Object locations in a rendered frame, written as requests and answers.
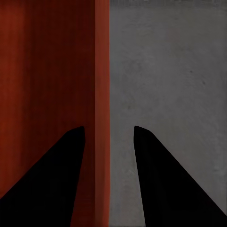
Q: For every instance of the storage box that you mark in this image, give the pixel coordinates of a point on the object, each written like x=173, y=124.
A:
x=54, y=77

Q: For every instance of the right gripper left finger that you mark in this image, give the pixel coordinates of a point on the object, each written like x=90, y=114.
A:
x=45, y=195

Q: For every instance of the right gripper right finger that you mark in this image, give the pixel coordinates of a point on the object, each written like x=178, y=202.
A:
x=170, y=196

